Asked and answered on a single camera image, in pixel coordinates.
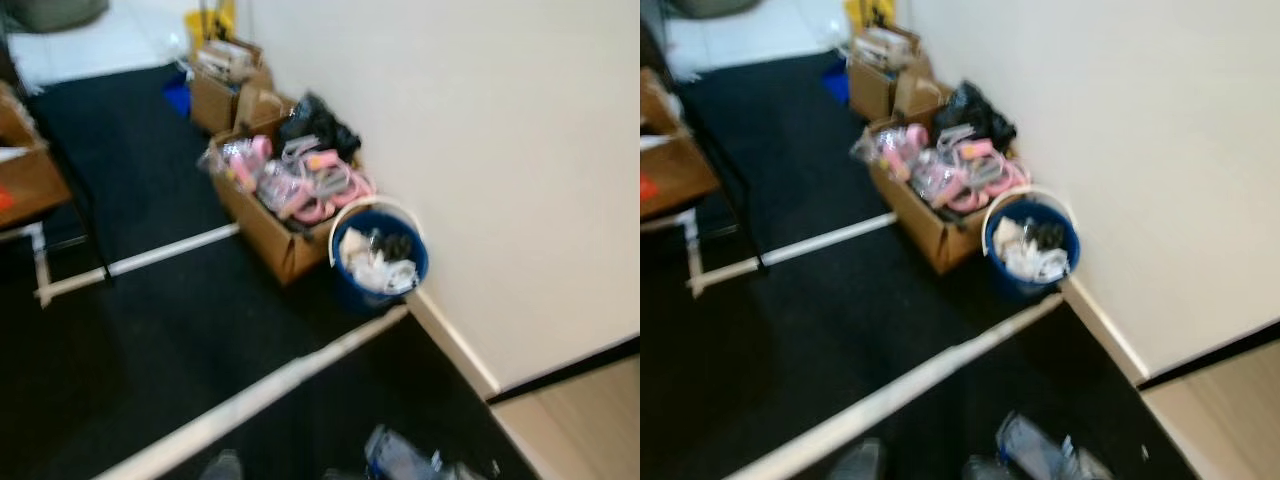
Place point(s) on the clear plastic bottle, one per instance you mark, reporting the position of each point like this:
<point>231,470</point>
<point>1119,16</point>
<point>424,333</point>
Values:
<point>400,455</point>
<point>1035,450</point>

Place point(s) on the black trash piece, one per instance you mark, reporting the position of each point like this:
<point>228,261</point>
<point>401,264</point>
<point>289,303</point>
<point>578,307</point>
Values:
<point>395,243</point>
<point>1048,235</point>

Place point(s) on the white crumpled paper trash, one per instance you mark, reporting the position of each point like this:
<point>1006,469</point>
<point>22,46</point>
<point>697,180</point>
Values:
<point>365,268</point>
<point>1030,264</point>

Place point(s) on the blue plastic rubbish bucket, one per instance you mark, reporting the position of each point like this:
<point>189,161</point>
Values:
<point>1000,278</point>
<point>345,285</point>

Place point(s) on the cardboard box with orange label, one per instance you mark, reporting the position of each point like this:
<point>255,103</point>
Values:
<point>675,172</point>
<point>25,175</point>

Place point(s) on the black metal leg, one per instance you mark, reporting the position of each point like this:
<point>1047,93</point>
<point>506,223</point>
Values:
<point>85,200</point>
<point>738,195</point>

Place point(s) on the short white floor strip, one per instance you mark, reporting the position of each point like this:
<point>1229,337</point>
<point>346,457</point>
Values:
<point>830,240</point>
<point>170,250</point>

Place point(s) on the white skirting board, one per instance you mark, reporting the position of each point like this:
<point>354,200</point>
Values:
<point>1100,330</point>
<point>450,345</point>

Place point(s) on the grey beanbag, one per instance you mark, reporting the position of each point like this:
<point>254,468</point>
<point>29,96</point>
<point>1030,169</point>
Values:
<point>715,5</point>
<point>55,10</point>

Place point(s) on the small blue object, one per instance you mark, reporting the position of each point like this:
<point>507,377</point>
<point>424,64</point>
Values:
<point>835,82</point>
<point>178,95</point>

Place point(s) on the cardboard box with papers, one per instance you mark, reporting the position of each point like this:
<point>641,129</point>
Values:
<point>870,92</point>
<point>212,102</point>

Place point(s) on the small pink packaged toy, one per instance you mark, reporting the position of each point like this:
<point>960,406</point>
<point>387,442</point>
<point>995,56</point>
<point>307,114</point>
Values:
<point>250,155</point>
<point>905,145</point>

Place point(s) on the large cardboard box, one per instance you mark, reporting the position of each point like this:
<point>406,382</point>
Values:
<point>925,232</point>
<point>265,238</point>

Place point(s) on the long white floor strip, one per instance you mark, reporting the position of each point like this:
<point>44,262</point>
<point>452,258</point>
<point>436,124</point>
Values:
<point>250,400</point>
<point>900,395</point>

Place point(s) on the grey robot left foot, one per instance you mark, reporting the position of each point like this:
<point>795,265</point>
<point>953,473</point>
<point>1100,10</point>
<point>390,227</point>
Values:
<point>858,462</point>
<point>222,468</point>

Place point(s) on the grey robot foot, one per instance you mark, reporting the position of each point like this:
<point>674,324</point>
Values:
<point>222,468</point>
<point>985,470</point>
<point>858,462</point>

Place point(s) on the stack of white papers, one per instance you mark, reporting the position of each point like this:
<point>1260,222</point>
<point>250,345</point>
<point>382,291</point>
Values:
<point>885,48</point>
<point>225,60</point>

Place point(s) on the small open cardboard box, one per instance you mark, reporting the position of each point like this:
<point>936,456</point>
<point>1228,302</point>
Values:
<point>920,98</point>
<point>262,105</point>

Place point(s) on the yellow plastic sign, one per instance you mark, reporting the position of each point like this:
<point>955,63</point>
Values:
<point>865,10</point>
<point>215,15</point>

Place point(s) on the large pink packaged toy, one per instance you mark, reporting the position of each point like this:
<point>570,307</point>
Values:
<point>320,188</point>
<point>975,178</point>

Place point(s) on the black plastic bag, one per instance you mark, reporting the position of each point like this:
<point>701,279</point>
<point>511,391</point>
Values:
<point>975,115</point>
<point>315,125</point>

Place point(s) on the grey robot right foot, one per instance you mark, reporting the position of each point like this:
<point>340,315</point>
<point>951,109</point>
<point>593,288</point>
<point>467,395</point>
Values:
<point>985,470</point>

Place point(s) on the white frame leg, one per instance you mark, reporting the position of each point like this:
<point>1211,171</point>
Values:
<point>692,258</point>
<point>42,270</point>

